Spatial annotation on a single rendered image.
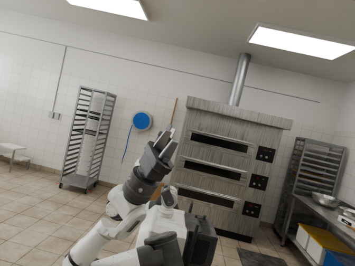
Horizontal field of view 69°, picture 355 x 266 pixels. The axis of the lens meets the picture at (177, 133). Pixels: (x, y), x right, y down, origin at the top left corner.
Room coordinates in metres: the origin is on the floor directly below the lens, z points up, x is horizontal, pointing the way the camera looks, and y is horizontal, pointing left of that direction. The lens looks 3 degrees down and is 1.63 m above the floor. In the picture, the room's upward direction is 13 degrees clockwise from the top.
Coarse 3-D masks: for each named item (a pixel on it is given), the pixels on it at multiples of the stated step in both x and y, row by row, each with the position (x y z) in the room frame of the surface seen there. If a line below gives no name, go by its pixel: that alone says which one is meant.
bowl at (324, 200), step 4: (312, 192) 3.91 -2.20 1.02; (316, 192) 4.00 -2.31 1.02; (312, 196) 3.85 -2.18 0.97; (316, 196) 3.75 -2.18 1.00; (320, 196) 3.70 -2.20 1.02; (324, 196) 3.98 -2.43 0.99; (328, 196) 3.95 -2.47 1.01; (316, 200) 3.76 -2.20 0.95; (320, 200) 3.70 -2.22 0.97; (324, 200) 3.66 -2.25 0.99; (328, 200) 3.64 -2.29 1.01; (332, 200) 3.62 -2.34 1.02; (336, 200) 3.85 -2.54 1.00; (340, 200) 3.77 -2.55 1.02; (320, 204) 3.75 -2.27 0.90; (324, 204) 3.68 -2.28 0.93; (328, 204) 3.66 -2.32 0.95; (332, 204) 3.64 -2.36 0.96; (336, 204) 3.64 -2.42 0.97
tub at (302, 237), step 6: (300, 228) 3.92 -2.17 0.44; (306, 228) 3.83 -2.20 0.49; (312, 228) 3.89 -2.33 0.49; (318, 228) 3.97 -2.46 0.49; (300, 234) 3.87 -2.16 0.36; (306, 234) 3.68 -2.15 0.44; (318, 234) 3.66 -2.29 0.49; (324, 234) 3.72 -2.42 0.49; (330, 234) 3.79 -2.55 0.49; (300, 240) 3.82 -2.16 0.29; (306, 240) 3.66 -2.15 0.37; (306, 246) 3.65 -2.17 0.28
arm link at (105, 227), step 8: (136, 208) 0.72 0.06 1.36; (128, 216) 0.71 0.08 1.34; (136, 216) 0.71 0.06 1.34; (144, 216) 0.74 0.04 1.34; (96, 224) 0.74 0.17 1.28; (104, 224) 0.73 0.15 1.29; (112, 224) 0.77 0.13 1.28; (120, 224) 0.71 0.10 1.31; (128, 224) 0.70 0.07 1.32; (136, 224) 0.73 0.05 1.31; (104, 232) 0.71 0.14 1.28; (112, 232) 0.71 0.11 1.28; (120, 232) 0.70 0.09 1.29; (128, 232) 0.73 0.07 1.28
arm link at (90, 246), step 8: (88, 232) 0.75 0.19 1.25; (96, 232) 0.72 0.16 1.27; (80, 240) 0.74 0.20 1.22; (88, 240) 0.72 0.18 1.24; (96, 240) 0.72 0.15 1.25; (104, 240) 0.72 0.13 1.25; (72, 248) 0.74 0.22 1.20; (80, 248) 0.72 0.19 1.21; (88, 248) 0.71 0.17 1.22; (96, 248) 0.72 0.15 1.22; (72, 256) 0.71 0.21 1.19; (80, 256) 0.71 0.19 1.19; (88, 256) 0.71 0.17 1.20; (96, 256) 0.73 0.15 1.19; (64, 264) 0.72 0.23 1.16; (72, 264) 0.71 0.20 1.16; (80, 264) 0.71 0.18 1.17; (88, 264) 0.73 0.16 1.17
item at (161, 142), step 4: (164, 132) 0.70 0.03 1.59; (168, 132) 0.71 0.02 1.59; (160, 136) 0.71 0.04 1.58; (164, 136) 0.71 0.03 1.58; (168, 136) 0.72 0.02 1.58; (156, 140) 0.71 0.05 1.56; (160, 140) 0.71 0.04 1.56; (164, 140) 0.72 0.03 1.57; (156, 144) 0.71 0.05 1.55; (160, 144) 0.72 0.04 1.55; (164, 144) 0.72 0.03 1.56; (160, 148) 0.73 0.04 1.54
